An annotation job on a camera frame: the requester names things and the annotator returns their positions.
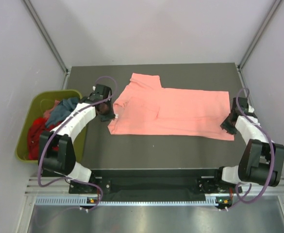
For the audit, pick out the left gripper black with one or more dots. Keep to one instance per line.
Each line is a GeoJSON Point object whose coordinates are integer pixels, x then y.
{"type": "Point", "coordinates": [110, 116]}

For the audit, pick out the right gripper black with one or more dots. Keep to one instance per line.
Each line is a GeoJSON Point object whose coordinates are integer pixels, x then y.
{"type": "Point", "coordinates": [230, 130]}

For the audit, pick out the salmon pink t shirt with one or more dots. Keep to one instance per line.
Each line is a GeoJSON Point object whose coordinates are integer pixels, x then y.
{"type": "Point", "coordinates": [146, 108]}

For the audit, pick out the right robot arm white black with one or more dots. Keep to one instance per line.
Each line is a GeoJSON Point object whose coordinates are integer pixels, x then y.
{"type": "Point", "coordinates": [255, 162]}

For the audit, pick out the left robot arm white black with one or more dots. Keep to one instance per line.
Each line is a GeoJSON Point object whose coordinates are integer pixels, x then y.
{"type": "Point", "coordinates": [57, 159]}

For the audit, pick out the grey blue t shirt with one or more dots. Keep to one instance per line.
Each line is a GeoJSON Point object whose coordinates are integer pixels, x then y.
{"type": "Point", "coordinates": [61, 111]}

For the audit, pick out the olive green plastic bin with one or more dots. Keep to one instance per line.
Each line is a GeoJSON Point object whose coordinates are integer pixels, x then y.
{"type": "Point", "coordinates": [40, 103]}

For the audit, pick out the red t shirt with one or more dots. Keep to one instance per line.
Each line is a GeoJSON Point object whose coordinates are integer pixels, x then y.
{"type": "Point", "coordinates": [33, 135]}

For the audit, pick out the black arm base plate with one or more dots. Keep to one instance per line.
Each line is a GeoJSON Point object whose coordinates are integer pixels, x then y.
{"type": "Point", "coordinates": [192, 184]}

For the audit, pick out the slotted grey cable duct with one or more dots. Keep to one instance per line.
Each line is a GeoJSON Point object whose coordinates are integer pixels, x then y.
{"type": "Point", "coordinates": [89, 201]}

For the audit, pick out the right aluminium corner post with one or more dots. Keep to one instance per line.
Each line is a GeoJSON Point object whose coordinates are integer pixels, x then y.
{"type": "Point", "coordinates": [276, 4]}

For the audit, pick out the aluminium corner post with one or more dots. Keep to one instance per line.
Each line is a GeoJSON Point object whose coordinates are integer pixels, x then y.
{"type": "Point", "coordinates": [44, 33]}
{"type": "Point", "coordinates": [276, 4]}

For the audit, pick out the left aluminium corner post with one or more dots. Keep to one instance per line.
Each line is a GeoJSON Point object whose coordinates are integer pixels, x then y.
{"type": "Point", "coordinates": [44, 33]}

